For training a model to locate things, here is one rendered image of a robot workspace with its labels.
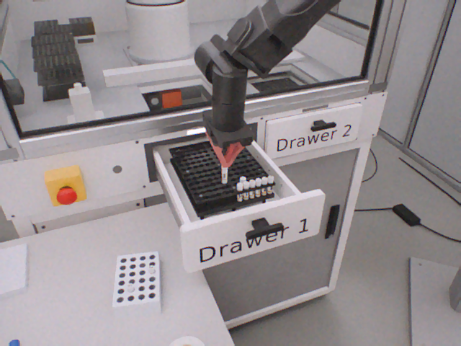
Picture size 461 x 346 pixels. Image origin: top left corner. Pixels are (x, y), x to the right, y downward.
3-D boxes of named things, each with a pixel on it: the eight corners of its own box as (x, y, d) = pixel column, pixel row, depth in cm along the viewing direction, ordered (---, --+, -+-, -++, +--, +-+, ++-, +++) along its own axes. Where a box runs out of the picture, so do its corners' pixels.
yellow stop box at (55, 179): (87, 202, 87) (80, 176, 82) (52, 210, 85) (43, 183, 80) (85, 189, 91) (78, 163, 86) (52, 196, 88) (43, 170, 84)
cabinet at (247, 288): (338, 300, 165) (380, 135, 118) (86, 393, 135) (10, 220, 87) (247, 178, 237) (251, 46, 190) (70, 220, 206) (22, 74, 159)
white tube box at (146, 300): (161, 313, 73) (159, 300, 70) (115, 320, 72) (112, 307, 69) (160, 263, 83) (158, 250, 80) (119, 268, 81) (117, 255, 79)
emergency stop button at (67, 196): (79, 204, 84) (75, 189, 81) (59, 208, 82) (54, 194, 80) (78, 196, 86) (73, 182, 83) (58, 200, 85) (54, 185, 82)
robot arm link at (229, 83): (220, 73, 58) (254, 67, 60) (204, 53, 63) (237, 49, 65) (219, 112, 63) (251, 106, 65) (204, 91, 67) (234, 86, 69)
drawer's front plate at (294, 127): (356, 139, 113) (364, 104, 107) (266, 160, 104) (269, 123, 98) (352, 137, 114) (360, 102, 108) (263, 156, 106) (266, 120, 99)
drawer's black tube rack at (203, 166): (273, 206, 86) (275, 182, 82) (198, 226, 81) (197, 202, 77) (235, 156, 103) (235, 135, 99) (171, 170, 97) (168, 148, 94)
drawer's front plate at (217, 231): (318, 233, 81) (325, 192, 75) (186, 274, 73) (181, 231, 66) (314, 228, 83) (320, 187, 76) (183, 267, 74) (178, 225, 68)
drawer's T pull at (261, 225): (284, 231, 71) (284, 225, 70) (247, 241, 69) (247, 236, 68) (275, 218, 73) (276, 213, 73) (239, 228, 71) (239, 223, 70)
